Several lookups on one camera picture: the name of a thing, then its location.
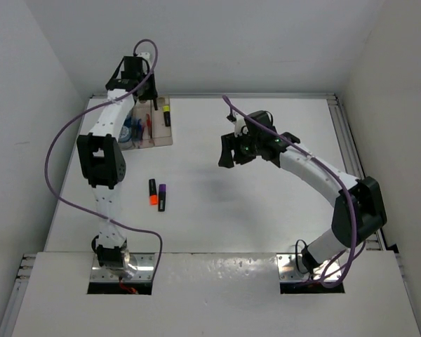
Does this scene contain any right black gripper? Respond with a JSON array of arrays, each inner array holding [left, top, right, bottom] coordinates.
[[219, 128, 261, 168]]

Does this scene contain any yellow highlighter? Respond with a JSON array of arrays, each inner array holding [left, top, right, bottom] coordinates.
[[162, 105, 171, 127]]

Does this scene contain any red gel pen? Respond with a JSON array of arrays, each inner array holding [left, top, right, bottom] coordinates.
[[146, 114, 152, 138]]

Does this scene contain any blue capped pen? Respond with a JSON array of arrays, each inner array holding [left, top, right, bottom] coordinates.
[[137, 119, 144, 141]]

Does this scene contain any blue tape roll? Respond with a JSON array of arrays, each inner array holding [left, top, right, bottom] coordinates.
[[123, 114, 133, 128], [118, 126, 133, 150]]

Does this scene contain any purple highlighter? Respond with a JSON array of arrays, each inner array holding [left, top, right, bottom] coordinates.
[[158, 184, 166, 212]]

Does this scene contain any orange highlighter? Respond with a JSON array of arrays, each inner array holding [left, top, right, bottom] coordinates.
[[149, 178, 158, 206]]

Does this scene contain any blue refill pen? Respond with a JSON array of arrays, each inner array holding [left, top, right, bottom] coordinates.
[[131, 120, 138, 143]]

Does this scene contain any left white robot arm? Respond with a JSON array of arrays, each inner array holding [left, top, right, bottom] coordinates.
[[76, 52, 156, 270]]

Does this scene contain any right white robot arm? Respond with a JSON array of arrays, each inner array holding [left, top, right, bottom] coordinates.
[[218, 110, 387, 272]]

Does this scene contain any clear acrylic organizer tray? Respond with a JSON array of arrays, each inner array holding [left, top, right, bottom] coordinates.
[[119, 96, 173, 151]]

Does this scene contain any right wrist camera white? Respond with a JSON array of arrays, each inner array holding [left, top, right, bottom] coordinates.
[[227, 113, 248, 138]]

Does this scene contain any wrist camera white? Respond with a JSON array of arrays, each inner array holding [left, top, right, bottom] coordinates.
[[135, 52, 152, 62], [227, 113, 248, 138]]

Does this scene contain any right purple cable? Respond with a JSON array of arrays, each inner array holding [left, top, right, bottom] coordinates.
[[222, 94, 368, 289]]

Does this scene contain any purple cable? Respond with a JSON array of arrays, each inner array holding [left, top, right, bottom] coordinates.
[[222, 94, 368, 289], [44, 39, 163, 280]]

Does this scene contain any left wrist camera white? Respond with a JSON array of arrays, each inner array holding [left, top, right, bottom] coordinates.
[[135, 52, 152, 62]]

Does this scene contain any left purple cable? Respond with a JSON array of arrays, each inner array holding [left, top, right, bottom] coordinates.
[[44, 39, 163, 280]]

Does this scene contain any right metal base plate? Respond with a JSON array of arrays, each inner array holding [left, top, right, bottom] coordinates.
[[276, 253, 342, 284]]

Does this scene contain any metal base plate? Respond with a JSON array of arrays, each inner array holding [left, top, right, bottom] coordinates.
[[89, 253, 156, 283], [276, 253, 342, 284]]

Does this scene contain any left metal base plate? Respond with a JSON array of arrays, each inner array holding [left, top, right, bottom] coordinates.
[[89, 253, 156, 283]]

